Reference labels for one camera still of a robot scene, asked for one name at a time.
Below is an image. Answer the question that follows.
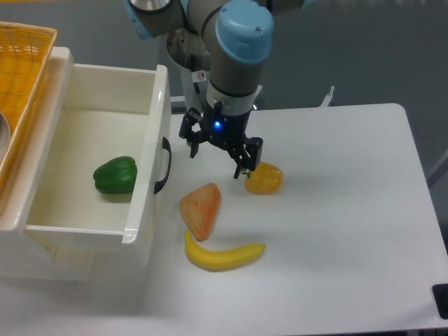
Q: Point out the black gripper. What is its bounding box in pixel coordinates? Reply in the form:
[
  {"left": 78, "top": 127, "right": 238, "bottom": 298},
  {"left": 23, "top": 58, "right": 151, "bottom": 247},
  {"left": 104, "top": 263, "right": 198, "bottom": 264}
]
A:
[{"left": 178, "top": 101, "right": 263, "bottom": 179}]

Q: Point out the white top drawer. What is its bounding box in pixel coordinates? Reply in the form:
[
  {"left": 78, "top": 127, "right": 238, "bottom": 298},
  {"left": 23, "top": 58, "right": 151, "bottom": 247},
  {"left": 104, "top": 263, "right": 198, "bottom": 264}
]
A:
[{"left": 25, "top": 64, "right": 171, "bottom": 267}]

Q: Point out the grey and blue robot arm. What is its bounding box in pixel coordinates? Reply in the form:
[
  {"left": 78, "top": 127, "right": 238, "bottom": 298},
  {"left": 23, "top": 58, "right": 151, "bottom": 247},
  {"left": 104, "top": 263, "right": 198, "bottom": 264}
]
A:
[{"left": 124, "top": 1, "right": 308, "bottom": 178}]

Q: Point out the white drawer cabinet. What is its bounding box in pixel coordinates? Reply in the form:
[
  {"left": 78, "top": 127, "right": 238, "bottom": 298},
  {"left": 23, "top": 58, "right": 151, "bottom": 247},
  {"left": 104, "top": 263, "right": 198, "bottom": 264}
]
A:
[{"left": 1, "top": 47, "right": 95, "bottom": 281}]

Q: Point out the yellow bell pepper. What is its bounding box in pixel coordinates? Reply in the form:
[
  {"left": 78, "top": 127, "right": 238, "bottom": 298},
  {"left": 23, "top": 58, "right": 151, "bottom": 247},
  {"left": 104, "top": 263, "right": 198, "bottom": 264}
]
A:
[{"left": 244, "top": 162, "right": 284, "bottom": 195}]

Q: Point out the orange sandwich toast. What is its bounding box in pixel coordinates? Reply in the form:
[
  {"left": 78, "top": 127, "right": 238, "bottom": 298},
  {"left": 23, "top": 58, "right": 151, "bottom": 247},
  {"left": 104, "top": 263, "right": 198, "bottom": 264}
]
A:
[{"left": 179, "top": 183, "right": 221, "bottom": 242}]

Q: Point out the green bell pepper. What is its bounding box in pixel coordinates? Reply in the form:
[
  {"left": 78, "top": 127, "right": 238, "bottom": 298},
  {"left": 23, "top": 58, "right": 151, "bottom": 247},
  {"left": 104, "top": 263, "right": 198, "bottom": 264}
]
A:
[{"left": 92, "top": 156, "right": 137, "bottom": 195}]

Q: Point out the yellow banana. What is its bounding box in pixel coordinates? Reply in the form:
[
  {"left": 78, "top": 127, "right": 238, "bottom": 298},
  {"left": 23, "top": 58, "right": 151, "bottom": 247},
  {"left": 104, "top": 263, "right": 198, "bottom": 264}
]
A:
[{"left": 184, "top": 231, "right": 265, "bottom": 272}]

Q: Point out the metal bowl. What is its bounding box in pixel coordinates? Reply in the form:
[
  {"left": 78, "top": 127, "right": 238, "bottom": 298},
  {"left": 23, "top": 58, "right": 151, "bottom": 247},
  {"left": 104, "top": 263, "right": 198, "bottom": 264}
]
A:
[{"left": 0, "top": 113, "right": 11, "bottom": 162}]

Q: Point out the yellow plastic basket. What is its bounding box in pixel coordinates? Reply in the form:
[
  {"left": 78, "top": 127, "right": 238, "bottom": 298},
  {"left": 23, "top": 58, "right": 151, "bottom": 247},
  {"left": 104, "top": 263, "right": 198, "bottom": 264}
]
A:
[{"left": 1, "top": 22, "right": 57, "bottom": 188}]

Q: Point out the black object at table edge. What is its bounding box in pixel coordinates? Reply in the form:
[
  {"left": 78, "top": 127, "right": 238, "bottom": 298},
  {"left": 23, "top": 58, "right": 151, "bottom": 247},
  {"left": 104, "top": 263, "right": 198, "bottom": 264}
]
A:
[{"left": 432, "top": 283, "right": 448, "bottom": 320}]

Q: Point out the white clamp bracket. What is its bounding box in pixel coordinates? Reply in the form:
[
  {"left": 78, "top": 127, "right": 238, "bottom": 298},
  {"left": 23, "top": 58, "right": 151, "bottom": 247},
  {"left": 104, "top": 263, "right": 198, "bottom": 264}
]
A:
[{"left": 319, "top": 85, "right": 335, "bottom": 108}]

